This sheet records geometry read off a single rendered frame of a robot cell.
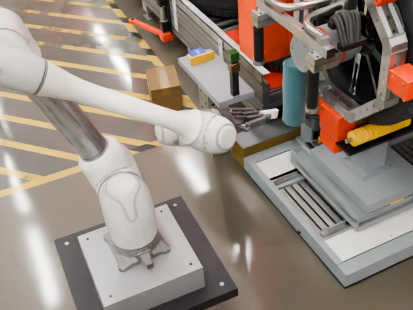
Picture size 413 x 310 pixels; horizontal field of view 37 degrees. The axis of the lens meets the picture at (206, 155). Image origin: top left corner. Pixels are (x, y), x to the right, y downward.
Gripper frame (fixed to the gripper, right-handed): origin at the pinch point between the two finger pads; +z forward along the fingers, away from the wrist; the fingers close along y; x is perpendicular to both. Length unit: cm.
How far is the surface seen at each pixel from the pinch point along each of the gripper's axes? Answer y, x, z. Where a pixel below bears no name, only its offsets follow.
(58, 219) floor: 71, 85, -45
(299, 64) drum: 5.0, -14.6, 12.8
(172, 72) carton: 122, 45, 35
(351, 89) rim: 5.1, -2.1, 41.5
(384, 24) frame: -18.1, -37.4, 20.2
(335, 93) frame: 7.2, -0.1, 36.4
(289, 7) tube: 9.4, -33.0, 6.7
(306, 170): 21, 45, 48
